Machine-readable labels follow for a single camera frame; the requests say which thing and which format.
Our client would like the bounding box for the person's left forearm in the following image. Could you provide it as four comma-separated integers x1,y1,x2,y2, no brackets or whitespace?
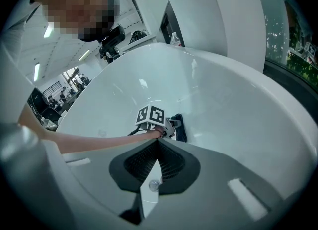
18,103,165,154

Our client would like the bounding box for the white counter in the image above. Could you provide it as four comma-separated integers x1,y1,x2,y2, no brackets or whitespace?
120,35,160,52

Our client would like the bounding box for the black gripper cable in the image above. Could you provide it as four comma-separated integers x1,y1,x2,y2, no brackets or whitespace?
127,126,147,137

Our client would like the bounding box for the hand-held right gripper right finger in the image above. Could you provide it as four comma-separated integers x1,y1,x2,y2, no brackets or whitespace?
140,138,293,230

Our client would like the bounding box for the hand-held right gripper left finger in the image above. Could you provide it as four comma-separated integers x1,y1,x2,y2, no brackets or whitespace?
61,138,159,217

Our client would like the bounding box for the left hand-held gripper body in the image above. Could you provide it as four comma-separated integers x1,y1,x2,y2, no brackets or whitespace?
134,103,176,140

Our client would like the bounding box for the person's head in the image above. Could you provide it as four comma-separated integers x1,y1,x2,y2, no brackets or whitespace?
29,0,121,43

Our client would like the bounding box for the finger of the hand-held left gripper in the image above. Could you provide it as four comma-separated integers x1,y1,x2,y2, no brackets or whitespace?
170,116,184,128

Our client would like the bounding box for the white bathtub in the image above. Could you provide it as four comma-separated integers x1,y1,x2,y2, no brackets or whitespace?
55,41,318,219

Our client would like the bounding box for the dark blue cloth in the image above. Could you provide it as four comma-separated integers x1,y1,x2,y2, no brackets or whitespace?
170,113,189,142

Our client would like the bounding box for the person's white shirt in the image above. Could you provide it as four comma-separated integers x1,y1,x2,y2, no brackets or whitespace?
0,0,44,125

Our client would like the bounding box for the black head-mounted camera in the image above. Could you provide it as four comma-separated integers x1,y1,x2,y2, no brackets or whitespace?
97,24,126,51

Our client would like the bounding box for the clear plastic water bottle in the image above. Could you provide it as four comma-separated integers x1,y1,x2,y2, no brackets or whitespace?
169,32,182,47

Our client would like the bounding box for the long ceiling light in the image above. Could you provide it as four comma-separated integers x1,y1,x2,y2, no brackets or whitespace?
78,49,90,62
33,63,41,82
43,23,55,39

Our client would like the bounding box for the black backpack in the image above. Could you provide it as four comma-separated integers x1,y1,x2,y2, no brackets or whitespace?
129,29,150,45

